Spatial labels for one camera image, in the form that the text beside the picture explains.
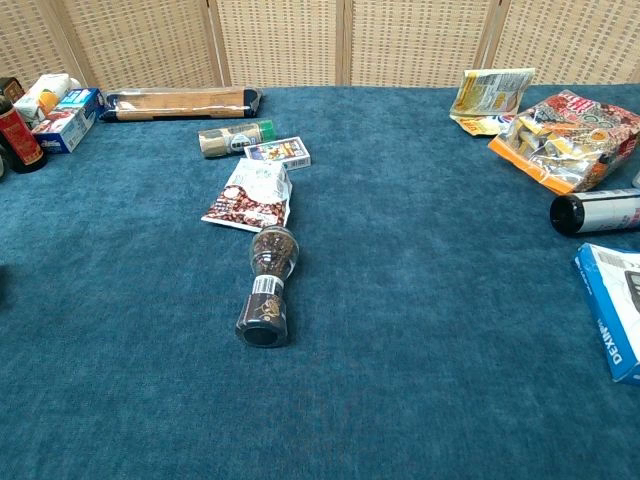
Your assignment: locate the green capped bottle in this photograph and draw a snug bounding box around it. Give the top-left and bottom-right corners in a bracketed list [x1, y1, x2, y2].
[197, 119, 277, 160]

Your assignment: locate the dark sauce bottle red label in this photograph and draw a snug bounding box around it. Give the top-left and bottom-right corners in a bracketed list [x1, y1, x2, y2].
[0, 93, 49, 175]

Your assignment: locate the glass pepper grinder black base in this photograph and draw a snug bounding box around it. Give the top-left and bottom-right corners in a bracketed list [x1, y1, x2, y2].
[234, 224, 301, 349]

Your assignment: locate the white red coffee bean pouch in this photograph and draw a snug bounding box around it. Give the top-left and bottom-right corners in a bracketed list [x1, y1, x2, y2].
[200, 157, 294, 234]

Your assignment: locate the playing card box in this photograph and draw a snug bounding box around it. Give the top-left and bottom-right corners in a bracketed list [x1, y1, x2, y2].
[243, 136, 312, 172]

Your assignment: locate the blue tablecloth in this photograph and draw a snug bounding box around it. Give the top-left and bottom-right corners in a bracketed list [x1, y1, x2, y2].
[0, 83, 640, 480]

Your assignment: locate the long brown wooden package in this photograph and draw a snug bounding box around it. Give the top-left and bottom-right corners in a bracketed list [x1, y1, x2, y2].
[98, 86, 265, 123]

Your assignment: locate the woven wooden folding screen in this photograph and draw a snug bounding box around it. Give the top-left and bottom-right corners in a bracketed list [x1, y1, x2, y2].
[0, 0, 640, 92]

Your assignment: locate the yellow white snack pouch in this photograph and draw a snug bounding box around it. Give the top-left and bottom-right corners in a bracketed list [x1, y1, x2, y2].
[448, 67, 537, 137]

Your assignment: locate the orange clear snack bag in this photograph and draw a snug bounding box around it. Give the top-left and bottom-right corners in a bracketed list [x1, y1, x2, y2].
[487, 89, 640, 196]

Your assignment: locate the black silver spray can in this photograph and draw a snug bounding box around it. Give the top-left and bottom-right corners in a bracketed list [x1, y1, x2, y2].
[549, 188, 640, 236]

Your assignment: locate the blue white carton box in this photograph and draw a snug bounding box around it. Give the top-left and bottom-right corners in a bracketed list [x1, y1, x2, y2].
[31, 87, 107, 154]

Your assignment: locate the blue white calculator box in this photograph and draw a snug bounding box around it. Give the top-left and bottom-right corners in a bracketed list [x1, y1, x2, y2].
[572, 242, 640, 386]

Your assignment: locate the white orange juice carton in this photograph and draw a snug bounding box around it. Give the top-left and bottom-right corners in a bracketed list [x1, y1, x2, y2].
[13, 72, 82, 127]

